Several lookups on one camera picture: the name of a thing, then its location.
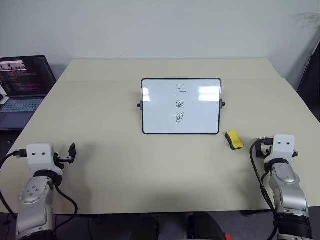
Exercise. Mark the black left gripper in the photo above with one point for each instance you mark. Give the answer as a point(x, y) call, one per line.
point(63, 160)

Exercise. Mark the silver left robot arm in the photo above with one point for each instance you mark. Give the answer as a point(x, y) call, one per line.
point(32, 192)

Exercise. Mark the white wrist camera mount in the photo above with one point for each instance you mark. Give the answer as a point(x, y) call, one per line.
point(282, 147)
point(40, 157)

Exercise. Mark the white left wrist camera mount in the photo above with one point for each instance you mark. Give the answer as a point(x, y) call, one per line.
point(40, 157)

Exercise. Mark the black-framed small whiteboard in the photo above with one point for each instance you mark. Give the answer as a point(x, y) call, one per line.
point(175, 117)

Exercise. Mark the yellow and black eraser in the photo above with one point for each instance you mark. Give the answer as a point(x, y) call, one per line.
point(235, 138)

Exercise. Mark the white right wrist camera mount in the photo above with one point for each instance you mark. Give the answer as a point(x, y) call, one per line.
point(282, 147)

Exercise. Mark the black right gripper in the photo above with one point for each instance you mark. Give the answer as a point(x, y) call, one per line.
point(268, 149)

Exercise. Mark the black object by wall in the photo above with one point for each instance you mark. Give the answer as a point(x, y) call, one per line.
point(310, 85)

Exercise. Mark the open dark laptop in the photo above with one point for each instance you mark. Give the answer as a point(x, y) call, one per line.
point(22, 82)

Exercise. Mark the dark rounded shape orange mark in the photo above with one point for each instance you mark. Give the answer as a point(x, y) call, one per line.
point(205, 227)

